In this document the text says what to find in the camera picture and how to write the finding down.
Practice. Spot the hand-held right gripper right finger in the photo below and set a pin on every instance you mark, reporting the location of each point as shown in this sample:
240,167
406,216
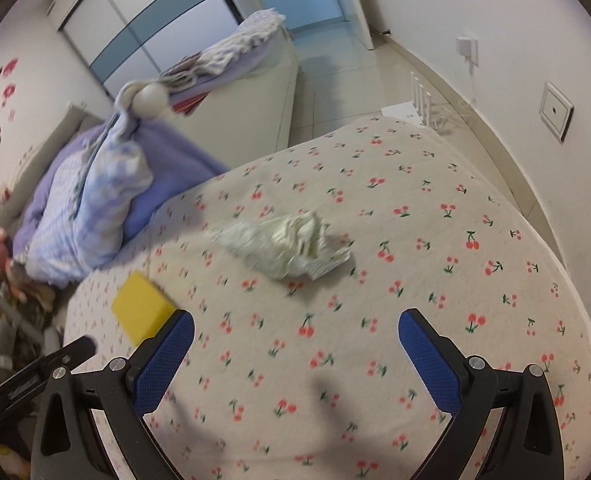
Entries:
430,360

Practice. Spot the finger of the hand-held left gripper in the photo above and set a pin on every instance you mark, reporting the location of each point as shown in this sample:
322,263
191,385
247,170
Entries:
50,365

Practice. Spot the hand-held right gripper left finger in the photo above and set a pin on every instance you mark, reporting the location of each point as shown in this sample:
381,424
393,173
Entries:
160,365

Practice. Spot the yellow block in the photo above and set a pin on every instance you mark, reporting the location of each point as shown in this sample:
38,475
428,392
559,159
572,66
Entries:
140,305

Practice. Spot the white tissue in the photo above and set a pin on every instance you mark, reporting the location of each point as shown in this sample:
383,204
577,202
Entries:
285,245

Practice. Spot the cherry print tablecloth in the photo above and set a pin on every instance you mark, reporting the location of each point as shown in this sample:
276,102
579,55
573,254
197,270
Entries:
375,240

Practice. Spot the purple plaid quilt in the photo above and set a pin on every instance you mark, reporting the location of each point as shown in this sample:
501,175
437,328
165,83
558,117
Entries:
100,210

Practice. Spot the white router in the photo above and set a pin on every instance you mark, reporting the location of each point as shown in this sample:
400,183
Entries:
400,112

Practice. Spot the gray bed headboard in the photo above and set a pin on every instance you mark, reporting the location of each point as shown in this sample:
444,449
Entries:
83,117

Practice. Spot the white bed footboard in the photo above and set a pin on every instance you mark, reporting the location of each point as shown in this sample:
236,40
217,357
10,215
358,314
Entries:
245,110

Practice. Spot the white power adapter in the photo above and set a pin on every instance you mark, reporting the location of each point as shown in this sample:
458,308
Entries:
466,49

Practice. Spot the folded striped cloth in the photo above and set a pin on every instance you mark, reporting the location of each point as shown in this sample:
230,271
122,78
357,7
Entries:
225,50

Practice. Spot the blue white sliding wardrobe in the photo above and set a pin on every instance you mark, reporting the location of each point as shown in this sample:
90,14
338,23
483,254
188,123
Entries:
150,15

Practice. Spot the white wall socket plate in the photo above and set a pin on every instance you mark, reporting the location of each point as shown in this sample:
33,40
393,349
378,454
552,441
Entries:
555,110

